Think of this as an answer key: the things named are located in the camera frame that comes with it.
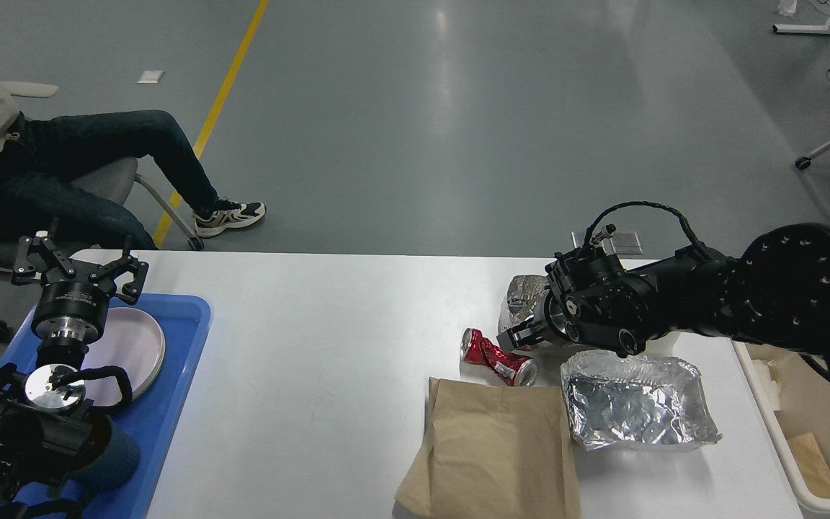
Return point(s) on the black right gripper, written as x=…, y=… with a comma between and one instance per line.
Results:
x=548, y=327

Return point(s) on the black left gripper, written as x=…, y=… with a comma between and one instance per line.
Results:
x=77, y=310

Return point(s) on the pink plate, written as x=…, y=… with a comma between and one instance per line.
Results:
x=113, y=347

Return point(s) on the dark teal mug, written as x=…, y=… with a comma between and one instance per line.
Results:
x=111, y=460

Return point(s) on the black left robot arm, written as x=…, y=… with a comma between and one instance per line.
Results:
x=59, y=445

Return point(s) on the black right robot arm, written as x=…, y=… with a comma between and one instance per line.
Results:
x=776, y=293

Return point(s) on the crumpled foil bag upper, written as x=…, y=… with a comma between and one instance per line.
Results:
x=522, y=294

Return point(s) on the crushed red soda can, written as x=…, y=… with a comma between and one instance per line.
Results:
x=513, y=369

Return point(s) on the grey office chair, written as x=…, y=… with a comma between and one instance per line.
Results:
x=114, y=181

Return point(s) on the crumpled foil sheet lower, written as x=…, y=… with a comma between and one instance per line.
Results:
x=642, y=403

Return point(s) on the blue plastic tray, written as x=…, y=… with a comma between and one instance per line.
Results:
x=152, y=417

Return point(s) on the seated person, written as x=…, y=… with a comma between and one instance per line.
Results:
x=40, y=159

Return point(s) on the brown paper bag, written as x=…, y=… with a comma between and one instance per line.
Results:
x=492, y=452

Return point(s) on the green plate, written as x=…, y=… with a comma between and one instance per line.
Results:
x=161, y=360

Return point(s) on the floor outlet plates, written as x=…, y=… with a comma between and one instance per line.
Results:
x=621, y=243

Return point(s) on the translucent plastic cup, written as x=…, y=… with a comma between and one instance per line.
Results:
x=663, y=346

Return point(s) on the white paper on floor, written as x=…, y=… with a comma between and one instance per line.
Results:
x=150, y=77

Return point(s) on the beige plastic bin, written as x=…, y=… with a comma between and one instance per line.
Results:
x=794, y=402

